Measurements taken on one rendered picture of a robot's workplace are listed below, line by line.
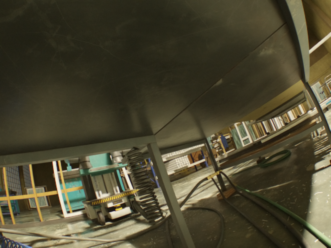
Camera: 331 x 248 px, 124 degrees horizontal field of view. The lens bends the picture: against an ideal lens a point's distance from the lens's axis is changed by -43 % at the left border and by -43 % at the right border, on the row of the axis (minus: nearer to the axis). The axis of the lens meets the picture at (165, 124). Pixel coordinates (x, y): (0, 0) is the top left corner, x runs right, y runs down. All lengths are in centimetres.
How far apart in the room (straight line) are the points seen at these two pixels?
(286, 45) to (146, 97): 39
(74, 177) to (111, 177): 270
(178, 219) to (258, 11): 64
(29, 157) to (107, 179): 181
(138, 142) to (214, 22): 47
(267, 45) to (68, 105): 43
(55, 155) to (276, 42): 68
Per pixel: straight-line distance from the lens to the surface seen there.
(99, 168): 201
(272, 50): 43
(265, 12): 30
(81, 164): 200
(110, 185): 226
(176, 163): 539
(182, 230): 63
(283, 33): 40
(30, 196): 367
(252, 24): 30
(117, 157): 212
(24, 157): 55
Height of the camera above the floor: 40
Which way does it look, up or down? 18 degrees up
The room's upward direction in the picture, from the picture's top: 20 degrees counter-clockwise
